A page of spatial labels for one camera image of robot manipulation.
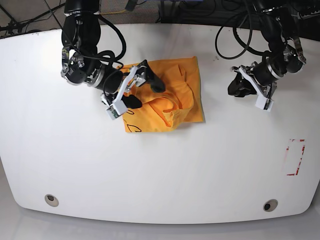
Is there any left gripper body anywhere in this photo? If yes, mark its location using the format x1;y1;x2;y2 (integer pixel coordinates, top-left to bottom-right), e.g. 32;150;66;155
252;61;278;87

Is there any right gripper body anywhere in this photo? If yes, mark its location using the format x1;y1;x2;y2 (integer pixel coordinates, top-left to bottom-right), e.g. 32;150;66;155
96;68;124;94

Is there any yellow T-shirt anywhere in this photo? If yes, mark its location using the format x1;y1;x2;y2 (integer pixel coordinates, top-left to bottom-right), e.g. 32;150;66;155
122;56;204;133

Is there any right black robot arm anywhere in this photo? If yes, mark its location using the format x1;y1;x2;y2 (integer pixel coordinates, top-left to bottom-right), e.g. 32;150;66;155
61;0;166;110

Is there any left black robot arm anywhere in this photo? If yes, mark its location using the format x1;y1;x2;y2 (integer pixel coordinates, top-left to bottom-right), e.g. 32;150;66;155
244;0;306;99

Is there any white power strip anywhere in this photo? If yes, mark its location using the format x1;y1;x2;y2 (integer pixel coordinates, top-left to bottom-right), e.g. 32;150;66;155
298;5;320;20

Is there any red tape rectangle marking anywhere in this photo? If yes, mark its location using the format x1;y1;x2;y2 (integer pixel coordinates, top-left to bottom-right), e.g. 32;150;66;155
283;139;306;176

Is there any black tripod stand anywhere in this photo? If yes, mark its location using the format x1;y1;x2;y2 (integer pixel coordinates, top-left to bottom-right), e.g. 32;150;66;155
0;0;66;39

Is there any right table grommet hole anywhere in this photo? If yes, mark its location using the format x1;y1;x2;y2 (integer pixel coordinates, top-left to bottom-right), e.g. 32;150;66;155
263;199;278;213

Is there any table grommet hole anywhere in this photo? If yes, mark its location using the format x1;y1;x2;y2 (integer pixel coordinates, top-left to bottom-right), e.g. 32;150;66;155
44;194;59;207
263;199;278;213

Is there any left table grommet hole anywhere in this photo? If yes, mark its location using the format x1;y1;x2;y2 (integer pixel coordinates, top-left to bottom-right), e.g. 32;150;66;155
44;194;59;207

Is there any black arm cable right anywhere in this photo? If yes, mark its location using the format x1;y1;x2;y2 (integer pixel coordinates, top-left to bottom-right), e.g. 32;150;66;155
42;0;127;68

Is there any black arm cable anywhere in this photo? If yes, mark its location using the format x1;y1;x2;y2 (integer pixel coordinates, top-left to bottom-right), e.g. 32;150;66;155
214;0;271;60
42;0;127;68

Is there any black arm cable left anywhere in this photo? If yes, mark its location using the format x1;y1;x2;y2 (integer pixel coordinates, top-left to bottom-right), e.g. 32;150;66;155
214;0;271;60

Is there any yellow floor cable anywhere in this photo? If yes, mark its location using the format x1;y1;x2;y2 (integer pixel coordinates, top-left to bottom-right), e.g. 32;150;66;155
99;7;127;17

